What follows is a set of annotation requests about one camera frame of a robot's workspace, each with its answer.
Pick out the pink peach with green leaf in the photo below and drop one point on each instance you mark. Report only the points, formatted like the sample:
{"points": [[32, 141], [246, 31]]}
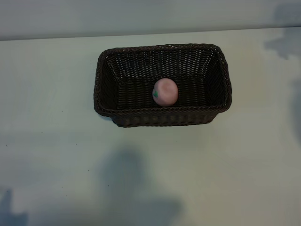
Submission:
{"points": [[165, 93]]}

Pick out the dark brown wicker basket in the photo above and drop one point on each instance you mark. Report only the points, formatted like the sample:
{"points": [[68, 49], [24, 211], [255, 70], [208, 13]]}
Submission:
{"points": [[131, 94]]}

